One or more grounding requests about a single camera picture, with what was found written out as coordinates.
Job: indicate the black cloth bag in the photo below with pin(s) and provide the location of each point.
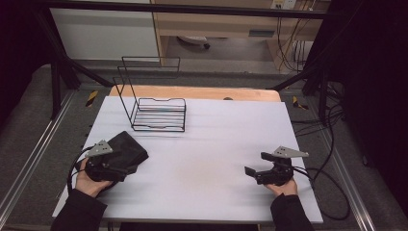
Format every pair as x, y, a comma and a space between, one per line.
130, 150

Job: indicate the yellow black tape piece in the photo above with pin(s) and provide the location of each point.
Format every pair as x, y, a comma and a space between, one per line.
299, 103
91, 98

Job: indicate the black metal frame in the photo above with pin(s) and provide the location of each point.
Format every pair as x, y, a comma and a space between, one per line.
56, 80

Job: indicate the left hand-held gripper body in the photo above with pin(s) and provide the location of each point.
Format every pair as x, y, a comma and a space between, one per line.
102, 168

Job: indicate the person's right hand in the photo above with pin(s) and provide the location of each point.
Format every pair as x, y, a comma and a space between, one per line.
284, 188

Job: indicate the person's left hand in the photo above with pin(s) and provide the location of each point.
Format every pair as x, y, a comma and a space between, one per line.
88, 183

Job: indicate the aluminium rail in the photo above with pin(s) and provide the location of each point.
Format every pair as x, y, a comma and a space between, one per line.
35, 150
349, 189

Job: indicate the wooden table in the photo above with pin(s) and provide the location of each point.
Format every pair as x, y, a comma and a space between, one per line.
198, 92

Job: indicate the wooden desk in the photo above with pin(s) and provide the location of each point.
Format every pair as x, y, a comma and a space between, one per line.
224, 24

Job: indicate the white foam mat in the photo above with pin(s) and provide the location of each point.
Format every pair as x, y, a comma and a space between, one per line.
198, 160

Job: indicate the dark curtain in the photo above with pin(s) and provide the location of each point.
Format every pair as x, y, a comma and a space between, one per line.
375, 80
19, 48

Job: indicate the white wall socket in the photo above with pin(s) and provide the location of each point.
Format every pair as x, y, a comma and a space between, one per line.
284, 4

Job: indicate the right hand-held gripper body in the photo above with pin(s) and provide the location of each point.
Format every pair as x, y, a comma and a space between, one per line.
280, 170

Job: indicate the white power strip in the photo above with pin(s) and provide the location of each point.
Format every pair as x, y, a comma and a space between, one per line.
192, 39

